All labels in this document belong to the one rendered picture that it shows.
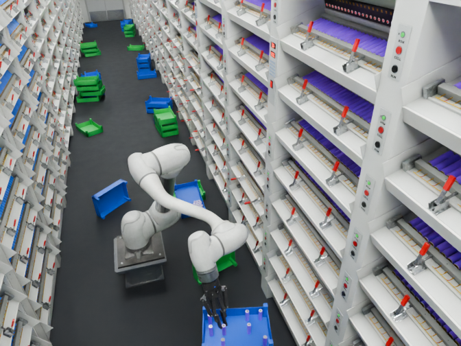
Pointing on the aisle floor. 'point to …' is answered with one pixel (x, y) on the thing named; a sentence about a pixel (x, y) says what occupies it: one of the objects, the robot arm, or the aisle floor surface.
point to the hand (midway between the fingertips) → (221, 319)
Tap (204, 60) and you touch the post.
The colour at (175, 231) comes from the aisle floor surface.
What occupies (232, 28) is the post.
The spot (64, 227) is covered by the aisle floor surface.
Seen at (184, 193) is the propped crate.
